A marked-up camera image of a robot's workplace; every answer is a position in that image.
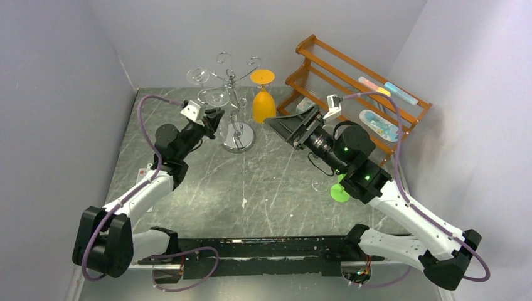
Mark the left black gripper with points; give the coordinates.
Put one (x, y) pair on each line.
(212, 118)

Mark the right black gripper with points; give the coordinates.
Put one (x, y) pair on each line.
(302, 132)

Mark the orange plastic goblet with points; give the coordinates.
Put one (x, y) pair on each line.
(263, 105)

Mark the clear wine glass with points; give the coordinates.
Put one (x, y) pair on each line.
(198, 76)

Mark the clear glass front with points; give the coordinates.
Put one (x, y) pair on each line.
(321, 184)

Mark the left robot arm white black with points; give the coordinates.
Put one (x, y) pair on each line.
(106, 245)

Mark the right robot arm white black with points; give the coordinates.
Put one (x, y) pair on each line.
(441, 251)

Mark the chrome wine glass rack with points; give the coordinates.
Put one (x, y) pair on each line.
(241, 136)

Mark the small teal white box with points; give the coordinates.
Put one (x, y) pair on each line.
(304, 105)

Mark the green plastic goblet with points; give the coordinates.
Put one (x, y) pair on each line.
(338, 192)

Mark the pink yellow highlighter pack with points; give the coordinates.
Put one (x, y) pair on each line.
(373, 87)

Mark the paper sheet on table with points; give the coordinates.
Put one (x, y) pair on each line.
(143, 174)

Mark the light blue highlighter pack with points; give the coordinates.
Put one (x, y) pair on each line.
(400, 93)

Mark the black base bar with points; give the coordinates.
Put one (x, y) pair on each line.
(197, 258)

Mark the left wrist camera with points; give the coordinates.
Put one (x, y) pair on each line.
(194, 112)

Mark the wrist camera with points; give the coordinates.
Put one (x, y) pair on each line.
(334, 108)
(194, 112)

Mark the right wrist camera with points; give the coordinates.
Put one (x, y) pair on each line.
(334, 108)

